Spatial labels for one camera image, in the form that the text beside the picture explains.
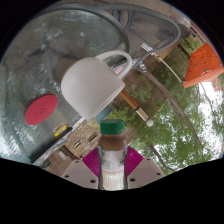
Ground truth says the globe-topped wooden lamp post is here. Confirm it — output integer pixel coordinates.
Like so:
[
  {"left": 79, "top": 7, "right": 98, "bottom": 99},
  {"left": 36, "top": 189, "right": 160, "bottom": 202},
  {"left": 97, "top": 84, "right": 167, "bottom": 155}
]
[{"left": 119, "top": 89, "right": 155, "bottom": 128}]

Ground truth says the orange patio umbrella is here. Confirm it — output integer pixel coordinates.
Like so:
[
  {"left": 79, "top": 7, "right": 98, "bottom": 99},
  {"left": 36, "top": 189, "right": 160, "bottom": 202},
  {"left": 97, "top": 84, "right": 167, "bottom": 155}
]
[{"left": 156, "top": 42, "right": 224, "bottom": 89}]

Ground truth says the grey mesh patio chair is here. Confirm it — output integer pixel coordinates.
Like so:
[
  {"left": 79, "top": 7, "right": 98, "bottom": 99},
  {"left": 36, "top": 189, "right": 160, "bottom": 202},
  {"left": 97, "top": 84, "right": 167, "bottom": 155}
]
[{"left": 96, "top": 3, "right": 183, "bottom": 68}]

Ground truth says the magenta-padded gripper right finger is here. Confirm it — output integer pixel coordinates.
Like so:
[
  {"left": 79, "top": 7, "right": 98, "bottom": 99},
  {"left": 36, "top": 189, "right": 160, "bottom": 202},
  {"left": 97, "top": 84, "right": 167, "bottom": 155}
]
[{"left": 125, "top": 145, "right": 167, "bottom": 190}]

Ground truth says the white ceramic mug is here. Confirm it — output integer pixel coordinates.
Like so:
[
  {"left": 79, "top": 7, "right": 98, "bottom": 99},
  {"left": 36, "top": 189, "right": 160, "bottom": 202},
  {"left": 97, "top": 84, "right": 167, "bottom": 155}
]
[{"left": 60, "top": 50, "right": 133, "bottom": 121}]

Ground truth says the flat round red coaster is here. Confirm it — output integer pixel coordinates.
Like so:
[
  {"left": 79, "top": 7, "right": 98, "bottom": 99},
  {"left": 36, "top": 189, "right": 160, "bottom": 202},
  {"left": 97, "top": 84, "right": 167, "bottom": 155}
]
[{"left": 24, "top": 93, "right": 59, "bottom": 126}]

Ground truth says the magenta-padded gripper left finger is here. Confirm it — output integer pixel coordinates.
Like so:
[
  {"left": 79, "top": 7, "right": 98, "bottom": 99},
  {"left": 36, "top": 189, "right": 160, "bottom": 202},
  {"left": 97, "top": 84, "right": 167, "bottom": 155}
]
[{"left": 61, "top": 147, "right": 101, "bottom": 190}]

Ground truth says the green-capped coffee drink bottle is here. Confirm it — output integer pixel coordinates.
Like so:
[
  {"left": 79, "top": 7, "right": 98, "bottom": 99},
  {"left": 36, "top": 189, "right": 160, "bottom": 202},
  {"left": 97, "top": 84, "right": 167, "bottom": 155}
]
[{"left": 97, "top": 119, "right": 129, "bottom": 191}]

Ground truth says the grey laptop with stickers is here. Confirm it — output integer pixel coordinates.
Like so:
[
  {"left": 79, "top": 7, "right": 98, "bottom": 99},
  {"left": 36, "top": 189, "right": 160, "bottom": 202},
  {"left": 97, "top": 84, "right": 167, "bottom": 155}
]
[{"left": 29, "top": 114, "right": 88, "bottom": 165}]

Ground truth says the blue-yellow striped closed umbrella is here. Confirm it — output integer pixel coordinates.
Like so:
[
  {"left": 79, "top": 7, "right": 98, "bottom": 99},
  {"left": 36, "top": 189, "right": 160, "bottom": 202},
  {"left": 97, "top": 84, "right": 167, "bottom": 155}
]
[{"left": 138, "top": 60, "right": 148, "bottom": 73}]

